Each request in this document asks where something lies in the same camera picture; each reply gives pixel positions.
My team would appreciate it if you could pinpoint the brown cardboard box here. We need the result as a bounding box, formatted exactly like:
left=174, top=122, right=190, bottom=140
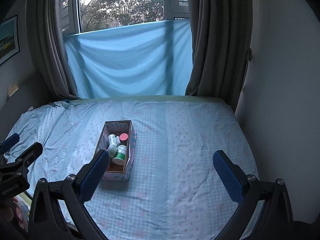
left=95, top=120, right=137, bottom=181

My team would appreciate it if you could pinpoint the dark grey left curtain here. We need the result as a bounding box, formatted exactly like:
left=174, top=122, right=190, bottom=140
left=26, top=0, right=78, bottom=99

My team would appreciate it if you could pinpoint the large white lid jar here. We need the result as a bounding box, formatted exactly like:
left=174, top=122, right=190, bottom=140
left=107, top=143, right=118, bottom=159

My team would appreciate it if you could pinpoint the green label white jar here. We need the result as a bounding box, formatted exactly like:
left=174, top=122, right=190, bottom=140
left=112, top=145, right=126, bottom=166

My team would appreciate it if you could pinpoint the framed wall picture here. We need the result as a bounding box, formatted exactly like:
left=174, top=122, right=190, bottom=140
left=0, top=15, right=20, bottom=64

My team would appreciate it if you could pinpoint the window with trees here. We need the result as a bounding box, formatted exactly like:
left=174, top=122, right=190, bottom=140
left=60, top=0, right=189, bottom=35

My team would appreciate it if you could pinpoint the light blue hung cloth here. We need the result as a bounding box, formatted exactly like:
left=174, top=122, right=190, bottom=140
left=63, top=20, right=193, bottom=99

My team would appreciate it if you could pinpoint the dark grey curtain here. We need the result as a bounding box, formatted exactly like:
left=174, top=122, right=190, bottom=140
left=185, top=0, right=253, bottom=110
left=26, top=0, right=78, bottom=99

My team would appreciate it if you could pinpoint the dark grey right curtain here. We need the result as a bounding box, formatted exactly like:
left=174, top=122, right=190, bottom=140
left=185, top=0, right=253, bottom=110

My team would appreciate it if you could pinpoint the red lid jar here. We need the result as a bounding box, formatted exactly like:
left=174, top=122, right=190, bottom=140
left=119, top=133, right=129, bottom=143

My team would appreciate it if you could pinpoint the left hand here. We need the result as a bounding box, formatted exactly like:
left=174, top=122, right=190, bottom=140
left=1, top=196, right=26, bottom=229

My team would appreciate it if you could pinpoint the tall white supplement bottle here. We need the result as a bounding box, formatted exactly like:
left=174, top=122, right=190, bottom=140
left=108, top=134, right=118, bottom=146

